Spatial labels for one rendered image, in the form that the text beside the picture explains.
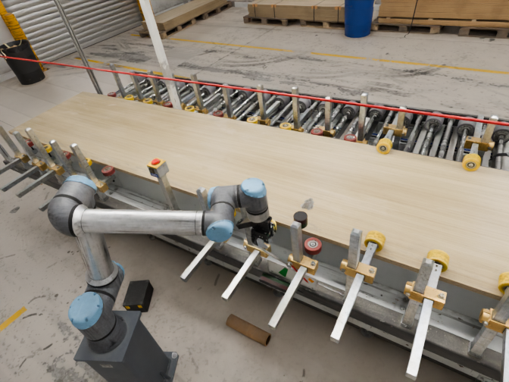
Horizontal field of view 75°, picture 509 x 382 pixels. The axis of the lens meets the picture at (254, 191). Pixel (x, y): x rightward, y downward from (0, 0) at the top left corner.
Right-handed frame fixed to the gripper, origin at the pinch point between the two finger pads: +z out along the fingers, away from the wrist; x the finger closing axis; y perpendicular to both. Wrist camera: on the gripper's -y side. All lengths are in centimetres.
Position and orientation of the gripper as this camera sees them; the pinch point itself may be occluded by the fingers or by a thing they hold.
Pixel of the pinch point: (260, 245)
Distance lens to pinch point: 149.5
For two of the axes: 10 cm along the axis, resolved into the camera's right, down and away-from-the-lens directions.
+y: 8.5, 2.5, -4.6
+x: 5.1, -6.2, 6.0
